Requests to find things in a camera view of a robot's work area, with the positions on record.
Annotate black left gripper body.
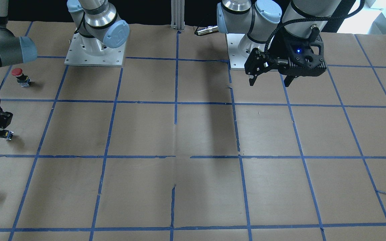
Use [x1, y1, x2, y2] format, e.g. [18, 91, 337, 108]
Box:
[245, 32, 327, 77]

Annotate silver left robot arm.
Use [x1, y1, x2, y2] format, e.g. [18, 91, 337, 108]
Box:
[216, 0, 340, 87]

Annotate red push button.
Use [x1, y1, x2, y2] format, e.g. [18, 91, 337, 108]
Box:
[11, 68, 31, 87]

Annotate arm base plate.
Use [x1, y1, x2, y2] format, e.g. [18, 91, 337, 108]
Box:
[226, 33, 265, 70]
[64, 33, 127, 67]

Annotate aluminium frame post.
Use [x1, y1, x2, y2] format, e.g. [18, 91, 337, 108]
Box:
[171, 0, 185, 31]

